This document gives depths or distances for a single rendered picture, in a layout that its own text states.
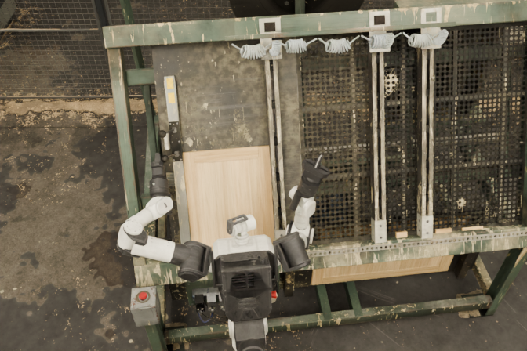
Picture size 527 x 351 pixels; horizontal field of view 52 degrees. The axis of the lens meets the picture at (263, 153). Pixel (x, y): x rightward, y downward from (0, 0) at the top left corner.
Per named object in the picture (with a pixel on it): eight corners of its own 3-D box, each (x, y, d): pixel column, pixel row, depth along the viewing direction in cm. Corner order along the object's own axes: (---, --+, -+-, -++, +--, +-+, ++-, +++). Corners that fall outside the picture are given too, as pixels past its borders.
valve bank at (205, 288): (190, 329, 285) (185, 305, 269) (189, 305, 295) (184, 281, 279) (282, 319, 289) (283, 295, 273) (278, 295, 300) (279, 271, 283)
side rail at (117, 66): (136, 258, 285) (133, 266, 274) (110, 48, 261) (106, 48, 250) (147, 256, 285) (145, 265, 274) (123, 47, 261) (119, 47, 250)
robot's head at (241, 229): (256, 235, 231) (256, 217, 228) (237, 244, 226) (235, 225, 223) (248, 229, 236) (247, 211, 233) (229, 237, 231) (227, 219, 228)
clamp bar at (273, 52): (271, 248, 284) (277, 267, 261) (256, 19, 259) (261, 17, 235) (289, 246, 285) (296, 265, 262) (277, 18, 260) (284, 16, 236)
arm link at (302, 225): (313, 207, 252) (311, 228, 267) (292, 203, 253) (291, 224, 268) (309, 226, 245) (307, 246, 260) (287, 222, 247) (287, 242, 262)
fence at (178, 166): (183, 258, 281) (183, 260, 277) (164, 76, 260) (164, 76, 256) (192, 256, 281) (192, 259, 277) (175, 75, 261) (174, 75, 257)
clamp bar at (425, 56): (413, 234, 291) (430, 251, 268) (412, 9, 265) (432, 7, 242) (430, 233, 292) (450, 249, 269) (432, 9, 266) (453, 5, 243)
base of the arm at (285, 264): (311, 261, 238) (311, 264, 227) (285, 272, 239) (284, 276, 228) (298, 229, 240) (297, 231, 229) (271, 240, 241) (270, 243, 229)
